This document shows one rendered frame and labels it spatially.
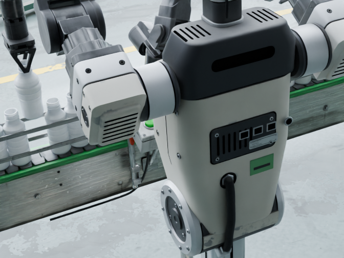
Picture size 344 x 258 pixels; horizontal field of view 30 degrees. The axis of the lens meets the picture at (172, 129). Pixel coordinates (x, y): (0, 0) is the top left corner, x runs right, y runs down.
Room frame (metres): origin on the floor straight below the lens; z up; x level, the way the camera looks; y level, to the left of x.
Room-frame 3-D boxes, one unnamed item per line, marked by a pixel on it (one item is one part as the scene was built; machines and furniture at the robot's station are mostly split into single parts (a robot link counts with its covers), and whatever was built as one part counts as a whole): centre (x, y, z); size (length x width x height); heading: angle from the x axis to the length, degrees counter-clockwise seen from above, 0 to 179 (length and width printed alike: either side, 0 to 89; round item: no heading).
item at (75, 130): (1.59, 0.27, 1.08); 0.06 x 0.06 x 0.17
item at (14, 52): (1.54, 0.38, 1.32); 0.07 x 0.07 x 0.09; 23
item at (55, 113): (1.56, 0.32, 1.08); 0.06 x 0.06 x 0.17
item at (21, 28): (1.55, 0.38, 1.39); 0.10 x 0.07 x 0.07; 23
